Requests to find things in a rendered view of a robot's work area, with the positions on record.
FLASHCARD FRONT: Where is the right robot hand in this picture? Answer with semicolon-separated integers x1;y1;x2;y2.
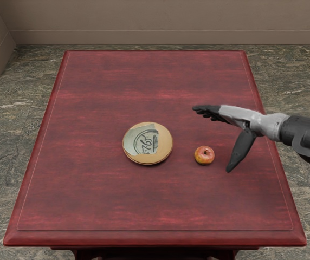
192;104;290;173

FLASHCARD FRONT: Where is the tan patterned plate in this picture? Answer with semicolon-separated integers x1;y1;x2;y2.
122;121;174;165

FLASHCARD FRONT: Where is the red yellow apple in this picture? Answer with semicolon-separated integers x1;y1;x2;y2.
193;145;215;165

